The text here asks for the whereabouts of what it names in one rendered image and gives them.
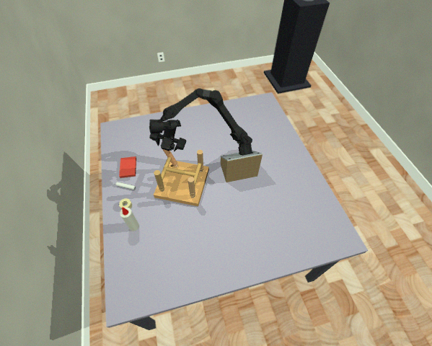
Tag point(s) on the tan wooden stool leg frame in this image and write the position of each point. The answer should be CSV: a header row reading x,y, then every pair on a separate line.
x,y
191,180

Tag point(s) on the red flat rectangular block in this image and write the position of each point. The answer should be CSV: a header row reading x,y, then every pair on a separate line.
x,y
127,167

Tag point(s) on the tan wooden stool seat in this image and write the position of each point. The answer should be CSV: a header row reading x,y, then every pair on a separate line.
x,y
176,187

